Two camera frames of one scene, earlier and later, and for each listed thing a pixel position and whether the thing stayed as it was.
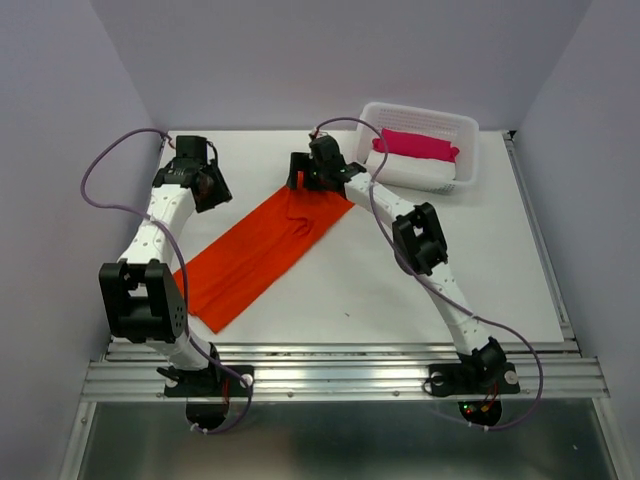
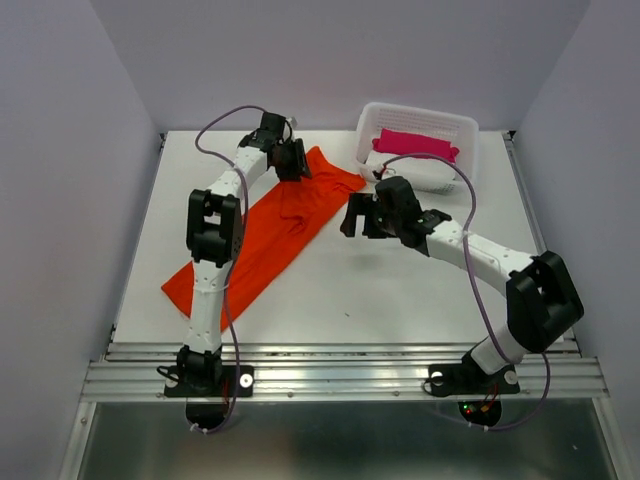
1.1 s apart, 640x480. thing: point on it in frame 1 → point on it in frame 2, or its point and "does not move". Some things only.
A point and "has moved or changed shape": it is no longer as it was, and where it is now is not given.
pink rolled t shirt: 409,144 does not move
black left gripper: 222,192 → 298,165
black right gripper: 299,162 → 361,202
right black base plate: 475,380 does not move
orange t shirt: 231,275 has moved or changed shape
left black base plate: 215,381 does not move
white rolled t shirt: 409,168 does not move
